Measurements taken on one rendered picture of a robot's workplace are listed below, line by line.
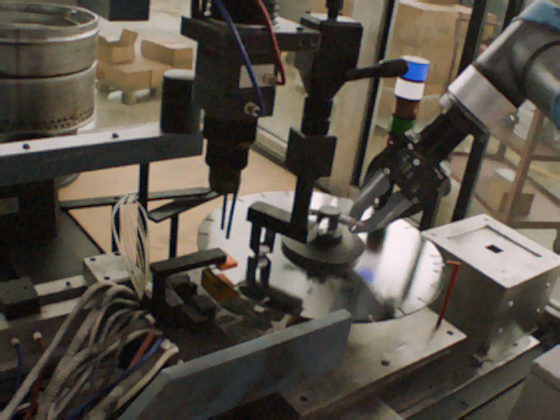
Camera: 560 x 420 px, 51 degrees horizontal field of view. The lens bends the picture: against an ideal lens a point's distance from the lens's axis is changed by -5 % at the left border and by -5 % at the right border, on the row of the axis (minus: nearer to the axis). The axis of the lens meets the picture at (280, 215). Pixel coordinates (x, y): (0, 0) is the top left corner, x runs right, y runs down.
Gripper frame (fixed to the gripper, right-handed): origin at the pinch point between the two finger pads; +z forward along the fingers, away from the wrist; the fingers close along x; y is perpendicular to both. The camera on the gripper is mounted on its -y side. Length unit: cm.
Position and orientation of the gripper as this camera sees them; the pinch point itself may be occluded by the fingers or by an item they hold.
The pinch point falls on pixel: (358, 223)
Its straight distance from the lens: 81.0
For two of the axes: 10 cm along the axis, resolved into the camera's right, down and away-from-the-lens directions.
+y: -3.4, 1.9, -9.2
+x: 6.9, 7.1, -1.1
